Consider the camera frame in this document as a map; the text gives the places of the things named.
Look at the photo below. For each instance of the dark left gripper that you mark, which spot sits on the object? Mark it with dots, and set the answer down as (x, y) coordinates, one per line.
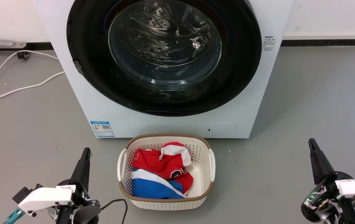
(79, 194)

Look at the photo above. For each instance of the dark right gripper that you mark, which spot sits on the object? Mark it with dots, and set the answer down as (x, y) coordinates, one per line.
(319, 202)

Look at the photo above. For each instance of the black round glass washer door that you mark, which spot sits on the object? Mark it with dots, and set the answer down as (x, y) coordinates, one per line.
(85, 46)

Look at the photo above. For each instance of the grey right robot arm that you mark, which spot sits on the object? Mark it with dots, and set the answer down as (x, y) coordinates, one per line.
(348, 214)

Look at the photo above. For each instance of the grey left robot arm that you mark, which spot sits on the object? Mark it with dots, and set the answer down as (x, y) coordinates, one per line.
(85, 215)

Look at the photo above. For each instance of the white front-load washing machine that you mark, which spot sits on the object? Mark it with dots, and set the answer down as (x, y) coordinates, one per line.
(165, 126)

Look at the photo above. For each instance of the metal door hinge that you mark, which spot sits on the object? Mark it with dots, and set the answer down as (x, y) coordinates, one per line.
(78, 67)

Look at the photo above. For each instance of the blue energy label sticker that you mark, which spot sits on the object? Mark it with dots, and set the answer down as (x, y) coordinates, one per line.
(102, 129)

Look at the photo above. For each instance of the red white blue garment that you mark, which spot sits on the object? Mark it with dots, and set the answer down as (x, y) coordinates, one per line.
(152, 161)

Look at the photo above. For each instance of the white plastic laundry basket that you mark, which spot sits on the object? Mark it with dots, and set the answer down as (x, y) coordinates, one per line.
(165, 203)

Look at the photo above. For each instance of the round white filter cover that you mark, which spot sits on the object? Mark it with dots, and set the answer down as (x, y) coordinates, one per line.
(222, 129)

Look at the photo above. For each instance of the small black plug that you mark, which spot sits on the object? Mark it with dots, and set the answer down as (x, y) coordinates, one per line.
(23, 55)

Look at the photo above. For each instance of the black text sticker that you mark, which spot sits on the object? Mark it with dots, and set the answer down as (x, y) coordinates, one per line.
(269, 43)

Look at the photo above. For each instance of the perforated steel washer drum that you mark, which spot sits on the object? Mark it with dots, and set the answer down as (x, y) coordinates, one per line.
(165, 31)

